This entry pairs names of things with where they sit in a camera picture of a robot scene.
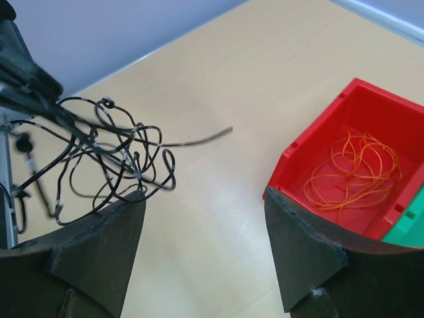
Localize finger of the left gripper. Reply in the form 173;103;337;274
1;18;63;116

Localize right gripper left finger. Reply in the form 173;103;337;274
1;191;146;317

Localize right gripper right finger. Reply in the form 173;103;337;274
264;187;423;317

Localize thin wire bundle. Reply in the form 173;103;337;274
0;95;235;235

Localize orange thin wire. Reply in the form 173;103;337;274
303;131;405;211

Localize green plastic bin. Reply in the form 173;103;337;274
382;187;423;248

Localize red plastic bin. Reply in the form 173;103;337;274
268;78;423;240

